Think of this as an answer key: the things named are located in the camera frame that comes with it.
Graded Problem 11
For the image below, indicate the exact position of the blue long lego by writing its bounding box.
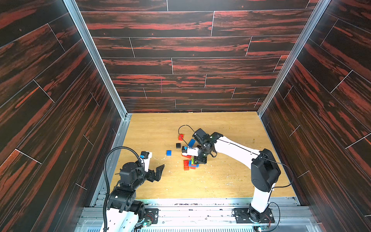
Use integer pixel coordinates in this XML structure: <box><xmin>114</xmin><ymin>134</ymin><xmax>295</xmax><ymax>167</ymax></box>
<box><xmin>188</xmin><ymin>139</ymin><xmax>196</xmax><ymax>148</ymax></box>
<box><xmin>188</xmin><ymin>162</ymin><xmax>199</xmax><ymax>168</ymax></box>

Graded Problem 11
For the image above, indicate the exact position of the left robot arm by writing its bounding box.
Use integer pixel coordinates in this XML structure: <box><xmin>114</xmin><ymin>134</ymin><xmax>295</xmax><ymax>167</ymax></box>
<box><xmin>100</xmin><ymin>157</ymin><xmax>165</xmax><ymax>232</ymax></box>

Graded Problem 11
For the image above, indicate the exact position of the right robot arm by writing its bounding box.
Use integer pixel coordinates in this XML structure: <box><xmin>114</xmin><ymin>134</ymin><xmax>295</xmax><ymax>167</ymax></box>
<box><xmin>183</xmin><ymin>129</ymin><xmax>281</xmax><ymax>215</ymax></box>

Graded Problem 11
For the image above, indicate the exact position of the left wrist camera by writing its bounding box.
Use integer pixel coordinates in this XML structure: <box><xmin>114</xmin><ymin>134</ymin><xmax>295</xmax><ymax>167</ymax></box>
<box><xmin>140</xmin><ymin>151</ymin><xmax>153</xmax><ymax>172</ymax></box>

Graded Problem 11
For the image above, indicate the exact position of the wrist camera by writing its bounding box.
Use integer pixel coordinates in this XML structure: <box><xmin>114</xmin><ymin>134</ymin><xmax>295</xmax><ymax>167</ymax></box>
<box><xmin>182</xmin><ymin>146</ymin><xmax>200</xmax><ymax>157</ymax></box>
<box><xmin>140</xmin><ymin>151</ymin><xmax>153</xmax><ymax>172</ymax></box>

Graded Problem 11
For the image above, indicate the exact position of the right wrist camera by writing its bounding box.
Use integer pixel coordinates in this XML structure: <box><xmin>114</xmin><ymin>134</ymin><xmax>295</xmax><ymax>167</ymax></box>
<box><xmin>182</xmin><ymin>146</ymin><xmax>200</xmax><ymax>157</ymax></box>

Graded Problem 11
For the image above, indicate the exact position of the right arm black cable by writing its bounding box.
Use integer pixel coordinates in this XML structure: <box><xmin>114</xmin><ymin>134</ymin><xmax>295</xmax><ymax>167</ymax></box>
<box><xmin>178</xmin><ymin>124</ymin><xmax>295</xmax><ymax>230</ymax></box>

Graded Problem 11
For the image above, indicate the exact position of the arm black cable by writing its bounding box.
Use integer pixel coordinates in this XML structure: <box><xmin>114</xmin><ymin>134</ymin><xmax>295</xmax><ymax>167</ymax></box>
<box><xmin>178</xmin><ymin>124</ymin><xmax>295</xmax><ymax>230</ymax></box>
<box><xmin>102</xmin><ymin>146</ymin><xmax>143</xmax><ymax>232</ymax></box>

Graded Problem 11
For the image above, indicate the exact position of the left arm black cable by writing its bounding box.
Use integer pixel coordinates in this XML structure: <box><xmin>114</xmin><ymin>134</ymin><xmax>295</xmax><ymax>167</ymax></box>
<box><xmin>102</xmin><ymin>146</ymin><xmax>143</xmax><ymax>232</ymax></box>

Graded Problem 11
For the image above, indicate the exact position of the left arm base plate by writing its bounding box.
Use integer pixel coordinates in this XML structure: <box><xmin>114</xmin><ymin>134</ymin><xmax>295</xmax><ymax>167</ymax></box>
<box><xmin>137</xmin><ymin>208</ymin><xmax>159</xmax><ymax>226</ymax></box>

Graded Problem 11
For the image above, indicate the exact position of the aluminium front rail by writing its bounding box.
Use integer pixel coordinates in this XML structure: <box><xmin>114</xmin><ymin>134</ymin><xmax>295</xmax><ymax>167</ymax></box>
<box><xmin>76</xmin><ymin>198</ymin><xmax>321</xmax><ymax>232</ymax></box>

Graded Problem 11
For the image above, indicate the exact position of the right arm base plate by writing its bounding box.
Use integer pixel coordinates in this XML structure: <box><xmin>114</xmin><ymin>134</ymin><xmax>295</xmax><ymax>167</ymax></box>
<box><xmin>231</xmin><ymin>207</ymin><xmax>275</xmax><ymax>224</ymax></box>

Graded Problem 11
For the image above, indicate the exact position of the left aluminium corner post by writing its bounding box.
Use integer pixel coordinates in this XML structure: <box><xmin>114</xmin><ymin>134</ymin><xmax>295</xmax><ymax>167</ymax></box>
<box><xmin>63</xmin><ymin>0</ymin><xmax>131</xmax><ymax>120</ymax></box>

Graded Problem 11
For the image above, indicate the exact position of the aluminium corner post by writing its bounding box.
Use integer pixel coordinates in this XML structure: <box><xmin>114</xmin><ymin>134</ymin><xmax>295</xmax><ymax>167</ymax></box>
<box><xmin>63</xmin><ymin>0</ymin><xmax>131</xmax><ymax>120</ymax></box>
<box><xmin>257</xmin><ymin>0</ymin><xmax>330</xmax><ymax>119</ymax></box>

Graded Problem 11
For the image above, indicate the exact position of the right aluminium corner post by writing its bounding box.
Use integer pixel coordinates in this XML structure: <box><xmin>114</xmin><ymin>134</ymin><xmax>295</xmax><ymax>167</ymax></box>
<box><xmin>257</xmin><ymin>0</ymin><xmax>330</xmax><ymax>119</ymax></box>

